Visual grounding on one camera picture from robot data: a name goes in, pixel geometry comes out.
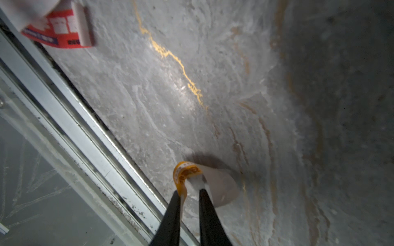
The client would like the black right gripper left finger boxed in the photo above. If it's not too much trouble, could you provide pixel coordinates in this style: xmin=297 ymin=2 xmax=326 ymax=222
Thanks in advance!
xmin=149 ymin=191 xmax=181 ymax=246

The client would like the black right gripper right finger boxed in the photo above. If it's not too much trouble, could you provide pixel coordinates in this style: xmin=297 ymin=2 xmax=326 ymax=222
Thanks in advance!
xmin=199 ymin=189 xmax=232 ymax=246

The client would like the red and white peeled label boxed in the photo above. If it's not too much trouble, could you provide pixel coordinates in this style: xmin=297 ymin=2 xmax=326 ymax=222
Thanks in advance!
xmin=21 ymin=1 xmax=93 ymax=49

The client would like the metal base rail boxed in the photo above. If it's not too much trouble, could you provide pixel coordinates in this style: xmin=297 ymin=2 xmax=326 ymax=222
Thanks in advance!
xmin=1 ymin=16 xmax=167 ymax=242

